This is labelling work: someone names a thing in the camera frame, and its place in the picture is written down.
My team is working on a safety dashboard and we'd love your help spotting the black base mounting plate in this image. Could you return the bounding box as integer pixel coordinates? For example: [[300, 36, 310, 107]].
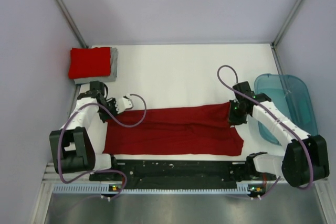
[[89, 158, 266, 189]]

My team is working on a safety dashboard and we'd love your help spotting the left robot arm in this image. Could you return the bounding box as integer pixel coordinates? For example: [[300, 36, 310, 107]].
[[49, 81, 119, 180]]

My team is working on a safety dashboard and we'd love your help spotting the folded grey t-shirt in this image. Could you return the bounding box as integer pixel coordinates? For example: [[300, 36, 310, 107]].
[[73, 47, 118, 84]]

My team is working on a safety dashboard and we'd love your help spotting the translucent blue plastic bin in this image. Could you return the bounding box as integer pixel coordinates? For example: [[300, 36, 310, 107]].
[[254, 73, 319, 136]]

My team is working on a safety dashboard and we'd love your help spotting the grey slotted cable duct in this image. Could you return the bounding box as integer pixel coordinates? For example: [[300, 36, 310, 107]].
[[52, 181, 263, 196]]

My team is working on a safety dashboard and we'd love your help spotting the right aluminium frame post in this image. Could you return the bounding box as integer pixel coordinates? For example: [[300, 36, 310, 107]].
[[271, 0, 322, 47]]

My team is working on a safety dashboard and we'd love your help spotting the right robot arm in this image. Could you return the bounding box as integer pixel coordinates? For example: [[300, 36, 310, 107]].
[[229, 82, 330, 189]]

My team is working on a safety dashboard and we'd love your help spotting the folded bright red t-shirt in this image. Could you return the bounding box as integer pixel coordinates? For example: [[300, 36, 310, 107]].
[[68, 47, 111, 80]]

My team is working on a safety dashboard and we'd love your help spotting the dark red t-shirt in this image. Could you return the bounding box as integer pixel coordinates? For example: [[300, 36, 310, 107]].
[[104, 102, 244, 156]]

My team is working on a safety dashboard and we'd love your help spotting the aluminium frame post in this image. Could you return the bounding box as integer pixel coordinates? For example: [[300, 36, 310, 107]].
[[271, 0, 322, 47], [54, 0, 88, 48]]

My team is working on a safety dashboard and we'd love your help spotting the left aluminium frame post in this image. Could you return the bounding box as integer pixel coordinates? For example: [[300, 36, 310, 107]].
[[54, 0, 88, 48]]

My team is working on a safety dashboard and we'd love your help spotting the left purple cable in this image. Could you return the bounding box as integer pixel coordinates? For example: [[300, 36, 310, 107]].
[[59, 93, 147, 199]]

